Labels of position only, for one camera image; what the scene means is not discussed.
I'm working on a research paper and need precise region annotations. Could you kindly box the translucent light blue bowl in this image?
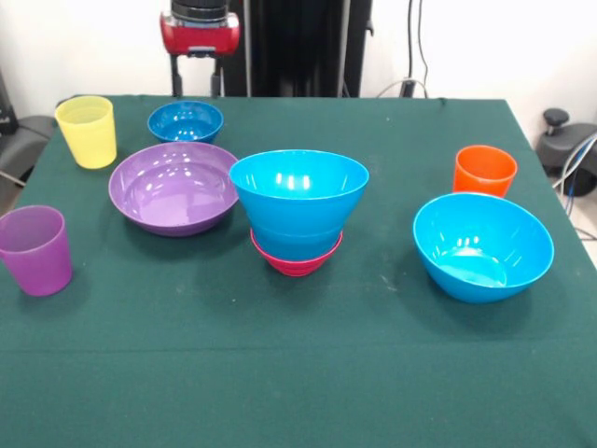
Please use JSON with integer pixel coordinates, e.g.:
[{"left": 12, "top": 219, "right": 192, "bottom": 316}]
[{"left": 251, "top": 223, "right": 343, "bottom": 260}]

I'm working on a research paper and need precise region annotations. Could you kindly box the black wall cable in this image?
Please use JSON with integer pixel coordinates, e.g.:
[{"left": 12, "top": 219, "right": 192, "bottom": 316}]
[{"left": 375, "top": 0, "right": 431, "bottom": 99}]

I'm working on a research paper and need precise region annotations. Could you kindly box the small dark blue bowl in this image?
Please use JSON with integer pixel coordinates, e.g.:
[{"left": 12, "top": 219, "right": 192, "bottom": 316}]
[{"left": 146, "top": 100, "right": 225, "bottom": 145}]

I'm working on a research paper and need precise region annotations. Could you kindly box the wide purple bowl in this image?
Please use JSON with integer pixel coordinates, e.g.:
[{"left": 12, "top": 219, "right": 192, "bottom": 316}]
[{"left": 107, "top": 141, "right": 241, "bottom": 238}]

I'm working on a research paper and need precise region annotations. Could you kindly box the dark green tablecloth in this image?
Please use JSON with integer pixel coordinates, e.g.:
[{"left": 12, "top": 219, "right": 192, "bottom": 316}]
[{"left": 0, "top": 94, "right": 597, "bottom": 448}]

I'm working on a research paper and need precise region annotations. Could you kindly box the large blue bowl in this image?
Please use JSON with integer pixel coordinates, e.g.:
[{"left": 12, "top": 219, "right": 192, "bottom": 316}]
[
  {"left": 411, "top": 191, "right": 556, "bottom": 305},
  {"left": 228, "top": 148, "right": 371, "bottom": 237}
]

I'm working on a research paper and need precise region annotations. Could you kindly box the bundle of light cables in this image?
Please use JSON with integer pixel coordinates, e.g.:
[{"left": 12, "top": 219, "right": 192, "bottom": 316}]
[{"left": 553, "top": 133, "right": 597, "bottom": 244}]

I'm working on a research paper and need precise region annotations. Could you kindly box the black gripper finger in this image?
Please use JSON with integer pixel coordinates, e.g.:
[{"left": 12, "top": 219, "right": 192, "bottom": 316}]
[
  {"left": 209, "top": 53, "right": 225, "bottom": 99},
  {"left": 169, "top": 54, "right": 184, "bottom": 99}
]

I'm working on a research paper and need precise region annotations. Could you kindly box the dark grey chair base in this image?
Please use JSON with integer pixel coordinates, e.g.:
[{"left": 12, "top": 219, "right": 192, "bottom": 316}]
[{"left": 535, "top": 107, "right": 597, "bottom": 197}]

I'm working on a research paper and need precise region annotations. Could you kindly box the grey padded chair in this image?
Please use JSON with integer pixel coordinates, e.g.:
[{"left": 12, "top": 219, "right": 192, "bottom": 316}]
[{"left": 0, "top": 69, "right": 53, "bottom": 189}]

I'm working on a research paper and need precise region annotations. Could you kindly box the orange cup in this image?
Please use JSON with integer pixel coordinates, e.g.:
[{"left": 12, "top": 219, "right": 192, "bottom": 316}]
[{"left": 452, "top": 145, "right": 519, "bottom": 199}]

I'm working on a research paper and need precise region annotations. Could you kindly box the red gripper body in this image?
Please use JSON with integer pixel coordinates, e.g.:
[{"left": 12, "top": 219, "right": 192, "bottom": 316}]
[{"left": 159, "top": 10, "right": 242, "bottom": 60}]

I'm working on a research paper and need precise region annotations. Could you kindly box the small red bowl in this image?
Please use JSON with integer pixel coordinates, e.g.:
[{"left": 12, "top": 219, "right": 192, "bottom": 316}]
[{"left": 249, "top": 227, "right": 345, "bottom": 278}]

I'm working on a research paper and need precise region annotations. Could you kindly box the yellow cup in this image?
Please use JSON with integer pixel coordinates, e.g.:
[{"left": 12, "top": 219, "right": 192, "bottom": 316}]
[{"left": 54, "top": 95, "right": 118, "bottom": 170}]

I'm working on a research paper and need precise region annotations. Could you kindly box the purple cup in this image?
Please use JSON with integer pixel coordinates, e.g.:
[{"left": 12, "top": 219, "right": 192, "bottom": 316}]
[{"left": 0, "top": 204, "right": 74, "bottom": 298}]

